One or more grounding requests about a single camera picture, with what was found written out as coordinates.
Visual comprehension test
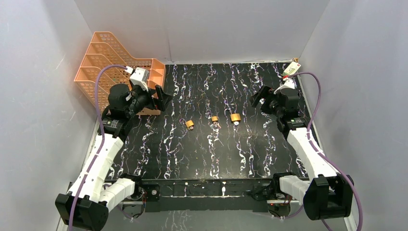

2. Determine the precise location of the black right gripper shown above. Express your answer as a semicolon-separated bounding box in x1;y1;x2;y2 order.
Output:
248;85;283;118

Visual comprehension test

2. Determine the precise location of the small brass padlock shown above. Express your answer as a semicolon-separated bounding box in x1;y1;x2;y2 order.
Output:
179;118;194;130
207;111;220;128

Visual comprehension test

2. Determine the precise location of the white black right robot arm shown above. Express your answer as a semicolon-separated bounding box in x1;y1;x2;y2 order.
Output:
250;86;353;220

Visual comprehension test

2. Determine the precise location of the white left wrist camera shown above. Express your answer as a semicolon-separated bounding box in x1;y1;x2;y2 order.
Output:
127;66;150;91

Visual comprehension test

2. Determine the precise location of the orange plastic file rack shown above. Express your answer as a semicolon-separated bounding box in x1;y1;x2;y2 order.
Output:
74;31;166;112

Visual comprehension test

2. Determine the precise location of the white green small box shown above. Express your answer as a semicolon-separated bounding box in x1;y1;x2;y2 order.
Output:
282;61;301;76

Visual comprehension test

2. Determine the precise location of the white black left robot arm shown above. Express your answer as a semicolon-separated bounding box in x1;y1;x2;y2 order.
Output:
55;84;173;231

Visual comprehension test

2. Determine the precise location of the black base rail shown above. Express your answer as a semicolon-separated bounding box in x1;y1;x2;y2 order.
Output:
111;178;304;214

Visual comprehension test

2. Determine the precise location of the large brass padlock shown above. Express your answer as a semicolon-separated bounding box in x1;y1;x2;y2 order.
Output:
224;109;241;126

